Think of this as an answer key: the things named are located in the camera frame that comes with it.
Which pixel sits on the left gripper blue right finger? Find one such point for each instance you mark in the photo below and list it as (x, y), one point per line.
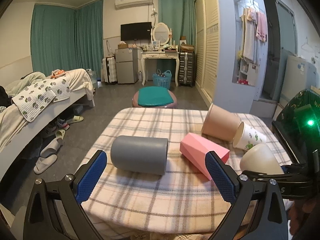
(224, 177)

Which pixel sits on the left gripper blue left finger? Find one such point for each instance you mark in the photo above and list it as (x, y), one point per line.
(88, 175)

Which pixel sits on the white plastic cup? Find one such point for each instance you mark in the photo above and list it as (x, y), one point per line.
(260, 159)

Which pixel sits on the pink faceted cup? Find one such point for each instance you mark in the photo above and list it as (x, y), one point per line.
(195, 147)

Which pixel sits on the white cactus print cup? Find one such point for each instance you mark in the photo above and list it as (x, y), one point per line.
(246, 137)

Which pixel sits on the brown paper cup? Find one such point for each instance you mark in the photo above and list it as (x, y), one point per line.
(220, 123)

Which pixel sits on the grey plastic cup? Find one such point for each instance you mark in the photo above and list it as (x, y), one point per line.
(140, 154)

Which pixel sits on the person's right hand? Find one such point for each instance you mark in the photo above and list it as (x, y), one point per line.
(304, 219)

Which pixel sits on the black floral chair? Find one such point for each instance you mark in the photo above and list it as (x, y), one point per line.
(297, 127)

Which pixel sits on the white washing machine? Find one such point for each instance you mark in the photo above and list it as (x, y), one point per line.
(299, 75)

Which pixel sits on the white slipper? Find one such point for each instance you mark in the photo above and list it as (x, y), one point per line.
(43, 164)
(52, 147)

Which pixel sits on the plaid tablecloth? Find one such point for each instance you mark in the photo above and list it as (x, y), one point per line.
(183, 200)

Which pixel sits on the bed with beige bedding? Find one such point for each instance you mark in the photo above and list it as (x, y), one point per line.
(16, 132)

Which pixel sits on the white hanging garment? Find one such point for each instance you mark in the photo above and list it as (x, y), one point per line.
(250, 47)

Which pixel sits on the pink hanging towel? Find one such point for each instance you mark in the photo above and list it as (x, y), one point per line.
(260, 20)

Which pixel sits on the cactus print quilt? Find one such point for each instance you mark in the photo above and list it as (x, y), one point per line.
(36, 97)

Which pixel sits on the pink stool with green cushion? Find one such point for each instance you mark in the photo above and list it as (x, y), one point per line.
(154, 97)

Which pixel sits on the water jug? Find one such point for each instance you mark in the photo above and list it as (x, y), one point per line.
(93, 75)

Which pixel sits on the white wardrobe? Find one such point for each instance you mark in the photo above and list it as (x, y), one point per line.
(218, 48)

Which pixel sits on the black silver suitcase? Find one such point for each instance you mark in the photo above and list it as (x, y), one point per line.
(187, 69)

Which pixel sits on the blue laundry basket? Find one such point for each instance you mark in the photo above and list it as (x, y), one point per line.
(162, 79)

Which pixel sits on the white suitcase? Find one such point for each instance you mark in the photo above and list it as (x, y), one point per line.
(108, 70)

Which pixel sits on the silver mini fridge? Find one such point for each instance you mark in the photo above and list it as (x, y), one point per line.
(127, 65)

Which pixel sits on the green corner curtain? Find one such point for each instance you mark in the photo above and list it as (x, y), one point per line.
(66, 38)

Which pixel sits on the black television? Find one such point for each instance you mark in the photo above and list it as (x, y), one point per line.
(136, 31)

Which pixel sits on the oval vanity mirror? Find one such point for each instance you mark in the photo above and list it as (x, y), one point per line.
(161, 33)

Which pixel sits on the green window curtain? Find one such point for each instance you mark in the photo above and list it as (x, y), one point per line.
(180, 17)

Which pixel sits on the white air conditioner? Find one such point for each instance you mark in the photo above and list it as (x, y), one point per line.
(120, 4)

